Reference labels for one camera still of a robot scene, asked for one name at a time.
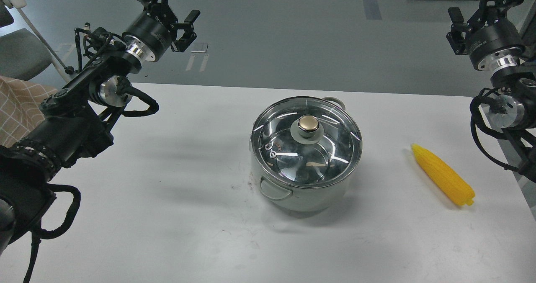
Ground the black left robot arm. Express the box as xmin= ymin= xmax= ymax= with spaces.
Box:
xmin=1 ymin=0 xmax=200 ymax=283

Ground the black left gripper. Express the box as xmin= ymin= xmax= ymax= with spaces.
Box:
xmin=123 ymin=0 xmax=201 ymax=62

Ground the glass pot lid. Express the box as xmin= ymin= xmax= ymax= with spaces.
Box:
xmin=250 ymin=96 xmax=363 ymax=189

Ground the grey office chair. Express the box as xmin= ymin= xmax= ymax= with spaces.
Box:
xmin=1 ymin=0 xmax=74 ymax=82

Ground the stainless steel pot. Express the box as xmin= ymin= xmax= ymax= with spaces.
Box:
xmin=250 ymin=96 xmax=363 ymax=212

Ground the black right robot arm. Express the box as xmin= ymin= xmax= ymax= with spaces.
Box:
xmin=446 ymin=0 xmax=536 ymax=181

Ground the beige checkered cloth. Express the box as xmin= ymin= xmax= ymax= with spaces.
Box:
xmin=0 ymin=76 xmax=57 ymax=147

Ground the yellow toy corn cob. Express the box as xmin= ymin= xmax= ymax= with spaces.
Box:
xmin=410 ymin=143 xmax=475 ymax=206

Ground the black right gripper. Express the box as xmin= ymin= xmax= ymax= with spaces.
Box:
xmin=446 ymin=0 xmax=525 ymax=71

